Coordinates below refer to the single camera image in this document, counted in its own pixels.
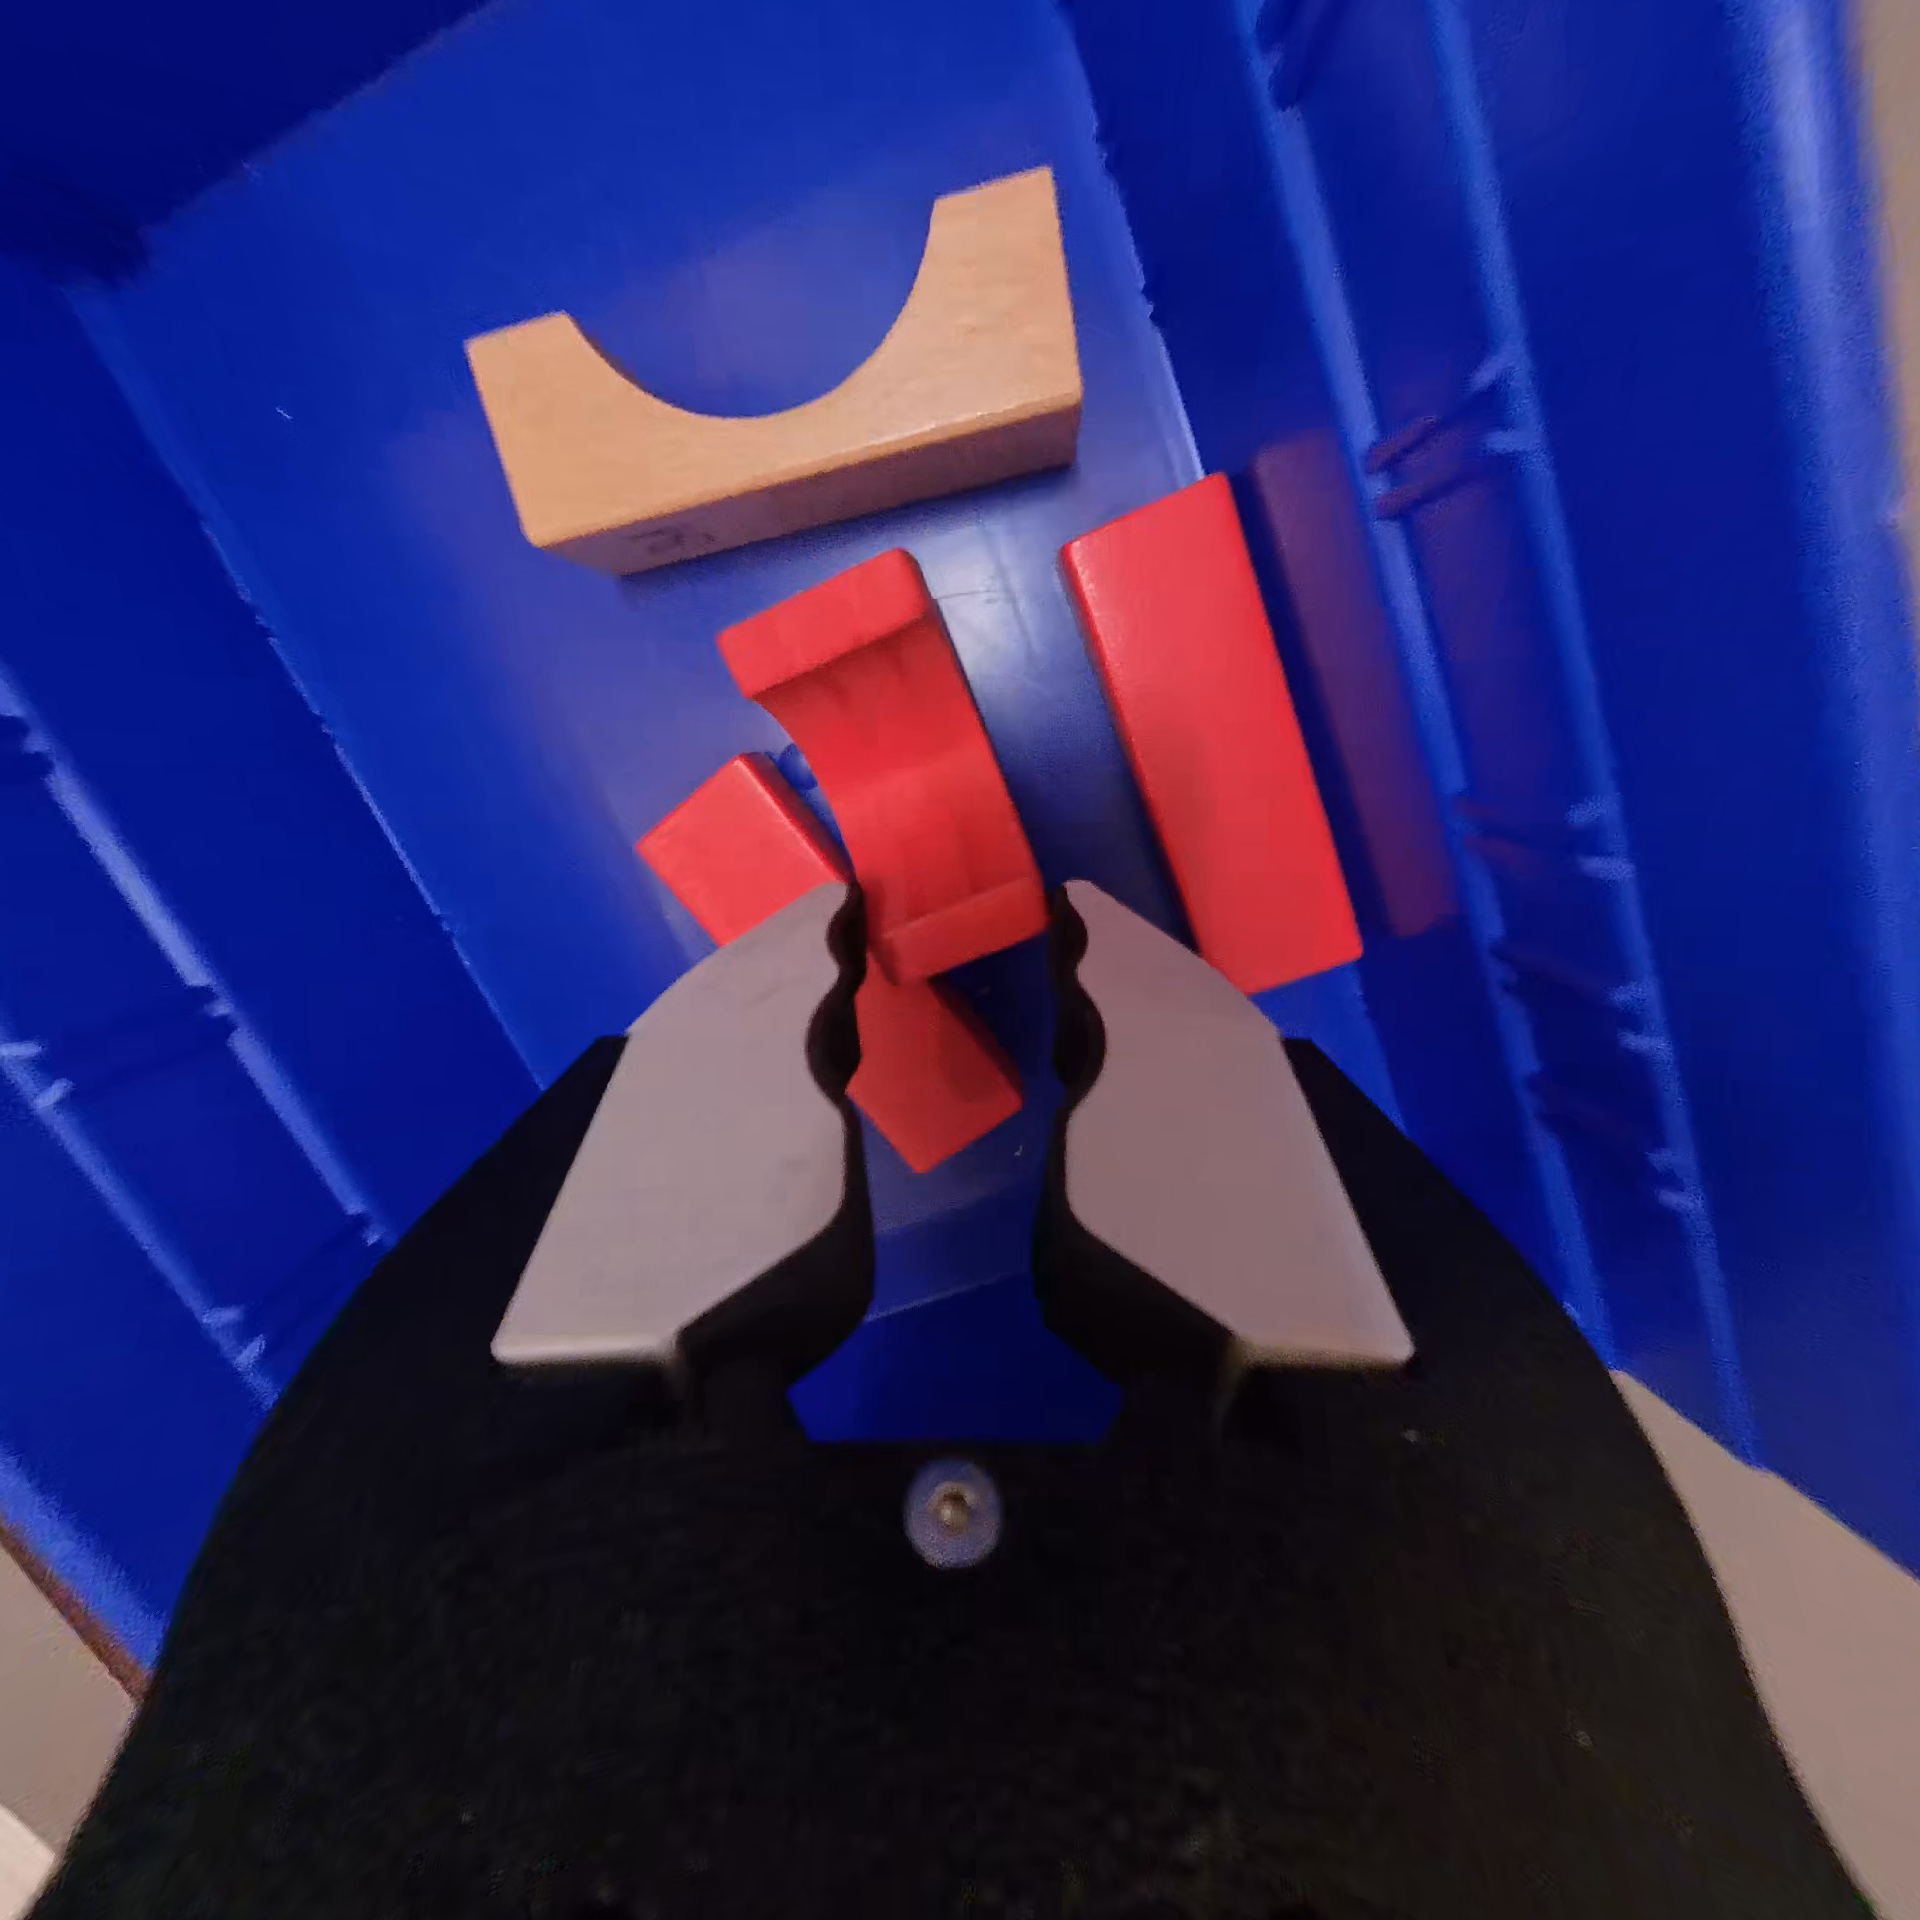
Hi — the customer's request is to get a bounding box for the blue plastic bin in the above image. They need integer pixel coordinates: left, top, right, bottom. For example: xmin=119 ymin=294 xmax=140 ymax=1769
xmin=0 ymin=0 xmax=1920 ymax=1667

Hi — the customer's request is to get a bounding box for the natural wooden arch block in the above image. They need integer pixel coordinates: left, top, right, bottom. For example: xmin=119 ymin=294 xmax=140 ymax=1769
xmin=464 ymin=163 xmax=1086 ymax=577

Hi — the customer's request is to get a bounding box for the small red block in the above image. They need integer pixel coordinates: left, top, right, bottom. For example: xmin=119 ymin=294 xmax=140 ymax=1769
xmin=636 ymin=754 xmax=1029 ymax=1176

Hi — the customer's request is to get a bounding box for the red arch block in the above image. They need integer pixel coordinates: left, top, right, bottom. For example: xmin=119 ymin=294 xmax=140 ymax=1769
xmin=716 ymin=545 xmax=1050 ymax=987

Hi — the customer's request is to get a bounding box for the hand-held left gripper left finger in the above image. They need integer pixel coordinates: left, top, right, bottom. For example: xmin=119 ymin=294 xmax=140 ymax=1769
xmin=493 ymin=881 xmax=880 ymax=1380

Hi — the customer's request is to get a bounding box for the long red rectangular block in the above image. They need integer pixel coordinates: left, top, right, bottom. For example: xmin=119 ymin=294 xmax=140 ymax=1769
xmin=1060 ymin=471 xmax=1367 ymax=997

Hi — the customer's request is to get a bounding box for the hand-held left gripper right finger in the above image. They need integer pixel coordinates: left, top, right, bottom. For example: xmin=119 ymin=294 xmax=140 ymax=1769
xmin=1033 ymin=875 xmax=1416 ymax=1380

